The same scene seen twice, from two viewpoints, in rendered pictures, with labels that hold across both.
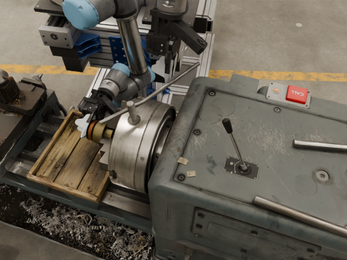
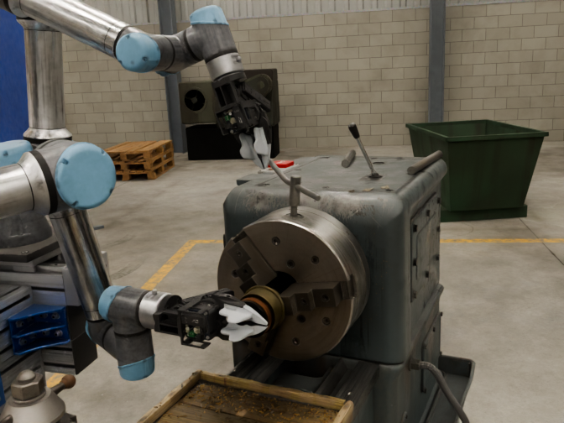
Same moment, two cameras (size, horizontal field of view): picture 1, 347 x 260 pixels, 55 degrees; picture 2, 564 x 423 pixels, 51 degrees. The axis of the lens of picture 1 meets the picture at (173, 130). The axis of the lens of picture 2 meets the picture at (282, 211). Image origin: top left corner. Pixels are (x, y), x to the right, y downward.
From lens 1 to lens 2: 1.48 m
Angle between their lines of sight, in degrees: 75
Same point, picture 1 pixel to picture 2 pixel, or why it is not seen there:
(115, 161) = (344, 256)
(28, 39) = not seen: outside the picture
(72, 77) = not seen: outside the picture
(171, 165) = (374, 193)
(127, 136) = (319, 225)
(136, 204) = (352, 380)
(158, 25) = (236, 92)
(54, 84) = not seen: outside the picture
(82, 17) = (110, 166)
